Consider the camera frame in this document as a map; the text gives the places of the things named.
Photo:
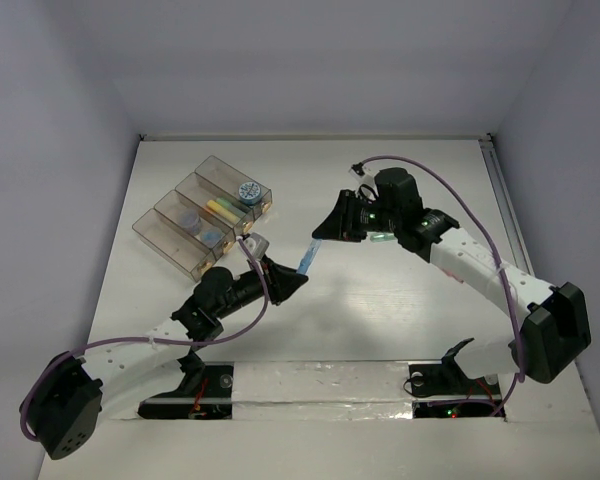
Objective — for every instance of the aluminium rail right edge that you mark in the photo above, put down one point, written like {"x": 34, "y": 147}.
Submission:
{"x": 518, "y": 250}

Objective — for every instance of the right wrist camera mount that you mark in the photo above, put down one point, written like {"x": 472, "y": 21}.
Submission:
{"x": 363, "y": 174}

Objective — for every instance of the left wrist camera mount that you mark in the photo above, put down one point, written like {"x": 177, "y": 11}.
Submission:
{"x": 253, "y": 246}

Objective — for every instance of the blue slime jar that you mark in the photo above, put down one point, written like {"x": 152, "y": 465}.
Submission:
{"x": 249, "y": 193}

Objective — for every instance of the blue clear clip pen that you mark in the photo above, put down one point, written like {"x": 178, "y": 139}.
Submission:
{"x": 309, "y": 256}

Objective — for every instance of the green clear clip pen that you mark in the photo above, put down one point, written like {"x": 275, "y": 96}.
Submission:
{"x": 381, "y": 237}

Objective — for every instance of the small clear blue jar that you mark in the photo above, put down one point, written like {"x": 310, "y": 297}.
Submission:
{"x": 210, "y": 237}

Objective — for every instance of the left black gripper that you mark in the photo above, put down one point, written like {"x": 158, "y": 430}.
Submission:
{"x": 271, "y": 282}

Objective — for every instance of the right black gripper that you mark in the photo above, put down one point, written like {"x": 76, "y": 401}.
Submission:
{"x": 341, "y": 223}

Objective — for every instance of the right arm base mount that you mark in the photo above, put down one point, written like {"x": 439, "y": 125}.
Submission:
{"x": 441, "y": 390}

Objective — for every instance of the smoky clear drawer organizer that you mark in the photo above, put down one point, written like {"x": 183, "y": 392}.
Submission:
{"x": 213, "y": 178}

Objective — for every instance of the pink clear clip pen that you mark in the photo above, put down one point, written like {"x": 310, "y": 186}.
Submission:
{"x": 452, "y": 275}

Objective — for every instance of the green highlighter pen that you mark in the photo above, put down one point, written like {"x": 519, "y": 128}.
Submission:
{"x": 235, "y": 212}

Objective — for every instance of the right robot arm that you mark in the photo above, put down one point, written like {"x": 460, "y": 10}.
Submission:
{"x": 550, "y": 324}

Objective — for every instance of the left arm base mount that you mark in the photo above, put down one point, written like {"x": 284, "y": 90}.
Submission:
{"x": 204, "y": 393}

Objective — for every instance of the yellow highlighter pen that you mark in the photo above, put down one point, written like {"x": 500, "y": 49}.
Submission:
{"x": 222, "y": 211}

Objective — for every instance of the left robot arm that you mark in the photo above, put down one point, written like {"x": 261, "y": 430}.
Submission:
{"x": 64, "y": 406}

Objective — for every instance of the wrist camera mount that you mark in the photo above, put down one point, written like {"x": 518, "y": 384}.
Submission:
{"x": 363, "y": 174}
{"x": 253, "y": 246}

